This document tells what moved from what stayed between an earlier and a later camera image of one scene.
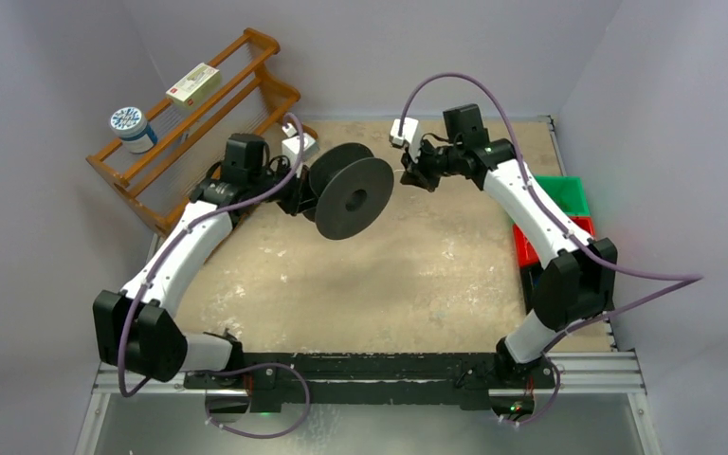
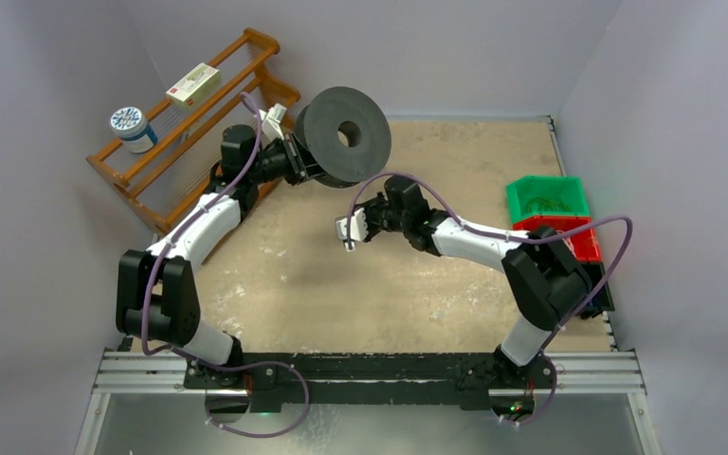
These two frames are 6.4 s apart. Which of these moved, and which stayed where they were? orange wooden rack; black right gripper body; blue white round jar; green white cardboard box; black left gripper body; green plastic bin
Moved: black right gripper body; black left gripper body
Stayed: orange wooden rack; green plastic bin; green white cardboard box; blue white round jar
